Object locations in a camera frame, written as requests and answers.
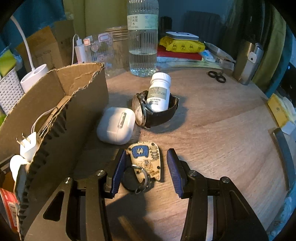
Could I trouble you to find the white flat device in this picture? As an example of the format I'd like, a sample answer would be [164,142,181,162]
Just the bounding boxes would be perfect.
[166,31,199,41]

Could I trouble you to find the clear plastic sticker cup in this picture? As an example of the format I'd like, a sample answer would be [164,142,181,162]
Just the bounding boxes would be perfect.
[83,32,115,77]

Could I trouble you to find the white pill bottle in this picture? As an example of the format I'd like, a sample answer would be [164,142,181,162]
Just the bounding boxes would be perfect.
[147,72,171,113]

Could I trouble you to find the clear water bottle green cap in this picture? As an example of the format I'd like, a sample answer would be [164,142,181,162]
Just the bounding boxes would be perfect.
[127,0,159,77]

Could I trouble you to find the white charger with cable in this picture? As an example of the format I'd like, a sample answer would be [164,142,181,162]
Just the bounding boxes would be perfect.
[71,34,87,65]

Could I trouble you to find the white perforated basket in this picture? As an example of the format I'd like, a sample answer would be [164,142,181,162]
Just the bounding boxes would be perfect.
[0,67,24,115]

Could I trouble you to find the white desk lamp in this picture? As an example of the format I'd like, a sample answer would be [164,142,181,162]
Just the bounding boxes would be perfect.
[10,16,49,93]

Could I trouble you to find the red drink can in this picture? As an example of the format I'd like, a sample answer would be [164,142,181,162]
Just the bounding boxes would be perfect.
[0,188,18,233]

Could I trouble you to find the white earbuds case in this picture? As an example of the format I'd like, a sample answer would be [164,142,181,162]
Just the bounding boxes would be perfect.
[96,107,135,145]

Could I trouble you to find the brown cardboard box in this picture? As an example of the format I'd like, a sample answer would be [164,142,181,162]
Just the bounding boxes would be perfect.
[1,63,108,237]

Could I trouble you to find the tooth shaped key tag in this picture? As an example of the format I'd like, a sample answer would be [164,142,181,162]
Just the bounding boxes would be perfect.
[121,141,162,194]

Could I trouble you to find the yellow tissue box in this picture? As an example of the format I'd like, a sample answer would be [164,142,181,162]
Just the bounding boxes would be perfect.
[267,93,295,135]

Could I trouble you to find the brown cardboard carton behind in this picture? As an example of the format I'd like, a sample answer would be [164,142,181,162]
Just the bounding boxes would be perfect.
[27,20,74,70]

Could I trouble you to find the glass jar with ridges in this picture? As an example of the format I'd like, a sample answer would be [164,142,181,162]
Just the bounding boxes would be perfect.
[105,26,130,68]

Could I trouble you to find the black handled scissors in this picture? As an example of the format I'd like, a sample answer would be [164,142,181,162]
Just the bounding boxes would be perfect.
[207,70,226,83]

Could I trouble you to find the red book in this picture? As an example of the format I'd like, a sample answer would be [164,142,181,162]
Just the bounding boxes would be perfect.
[157,45,202,61]

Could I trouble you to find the dark chair back edge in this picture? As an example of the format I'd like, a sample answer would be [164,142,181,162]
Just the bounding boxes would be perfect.
[273,128,295,191]

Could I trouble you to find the yellow wet wipes pack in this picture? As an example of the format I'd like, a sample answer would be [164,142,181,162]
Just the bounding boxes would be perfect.
[159,36,205,53]

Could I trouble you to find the steel thermos tumbler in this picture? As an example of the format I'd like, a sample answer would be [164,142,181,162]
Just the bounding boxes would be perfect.
[232,40,263,85]

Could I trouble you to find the black strap wristwatch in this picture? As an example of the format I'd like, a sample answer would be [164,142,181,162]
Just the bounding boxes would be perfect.
[132,90,179,128]

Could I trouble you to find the white plug adapter in box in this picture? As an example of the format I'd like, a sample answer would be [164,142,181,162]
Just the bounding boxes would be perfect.
[16,132,40,162]

